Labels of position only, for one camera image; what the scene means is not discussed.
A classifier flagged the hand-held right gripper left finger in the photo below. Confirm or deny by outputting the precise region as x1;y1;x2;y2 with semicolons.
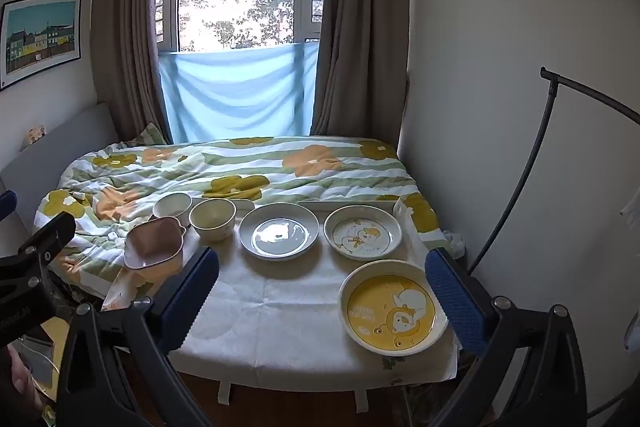
56;246;221;427

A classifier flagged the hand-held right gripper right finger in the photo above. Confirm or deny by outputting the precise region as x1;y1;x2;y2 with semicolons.
424;248;588;427

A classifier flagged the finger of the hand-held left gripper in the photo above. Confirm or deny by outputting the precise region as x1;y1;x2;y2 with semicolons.
0;211;77;293
0;190;19;223

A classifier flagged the pink bowl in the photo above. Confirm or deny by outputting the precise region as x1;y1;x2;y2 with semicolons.
123;216;187;280

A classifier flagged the yellow cartoon plate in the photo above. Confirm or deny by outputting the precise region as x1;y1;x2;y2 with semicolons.
338;259;450;354

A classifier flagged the plain white plate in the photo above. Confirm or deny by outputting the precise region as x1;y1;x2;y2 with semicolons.
238;203;321;262

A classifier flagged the white duck plate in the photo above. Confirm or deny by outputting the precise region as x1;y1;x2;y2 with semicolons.
323;205;403;261

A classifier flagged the person's left hand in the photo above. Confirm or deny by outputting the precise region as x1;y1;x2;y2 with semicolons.
0;344;43;413

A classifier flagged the clear plastic bag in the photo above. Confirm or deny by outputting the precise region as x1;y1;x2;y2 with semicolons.
440;229;466;258

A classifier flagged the small plush toy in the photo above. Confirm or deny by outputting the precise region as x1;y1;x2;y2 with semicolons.
20;124;47;152

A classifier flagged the cream bowl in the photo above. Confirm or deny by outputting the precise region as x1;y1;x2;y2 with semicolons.
189;198;237;242

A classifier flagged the white floral tablecloth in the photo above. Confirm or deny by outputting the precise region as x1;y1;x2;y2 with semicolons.
102;202;463;383

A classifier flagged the white cup left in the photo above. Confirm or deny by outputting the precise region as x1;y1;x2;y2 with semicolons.
152;193;193;228

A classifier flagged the grey headboard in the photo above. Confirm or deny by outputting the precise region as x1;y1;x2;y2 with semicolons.
0;102;118;258

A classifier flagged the floral striped blanket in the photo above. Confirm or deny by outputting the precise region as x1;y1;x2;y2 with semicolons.
34;136;441;308

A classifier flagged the green striped pillow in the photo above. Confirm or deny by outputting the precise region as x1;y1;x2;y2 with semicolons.
135;123;168;144

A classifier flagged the light blue cloth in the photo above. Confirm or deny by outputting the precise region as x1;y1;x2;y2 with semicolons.
159;41;321;144

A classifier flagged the brown curtain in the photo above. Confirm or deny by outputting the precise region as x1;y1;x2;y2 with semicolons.
91;0;173;142
310;0;411;138

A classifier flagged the black metal stand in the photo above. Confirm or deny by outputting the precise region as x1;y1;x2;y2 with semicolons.
467;66;640;278

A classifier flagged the framed wall poster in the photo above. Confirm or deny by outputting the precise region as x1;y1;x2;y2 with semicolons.
0;0;83;88

